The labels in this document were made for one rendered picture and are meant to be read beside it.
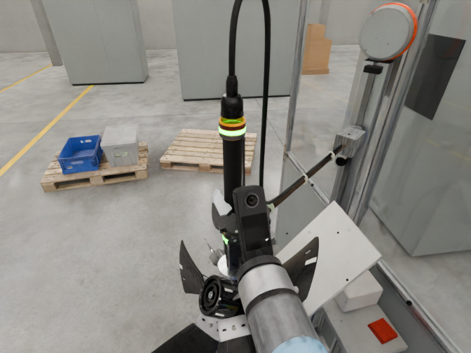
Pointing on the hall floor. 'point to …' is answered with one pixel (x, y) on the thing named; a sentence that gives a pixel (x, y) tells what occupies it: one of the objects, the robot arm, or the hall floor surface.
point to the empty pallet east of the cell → (202, 151)
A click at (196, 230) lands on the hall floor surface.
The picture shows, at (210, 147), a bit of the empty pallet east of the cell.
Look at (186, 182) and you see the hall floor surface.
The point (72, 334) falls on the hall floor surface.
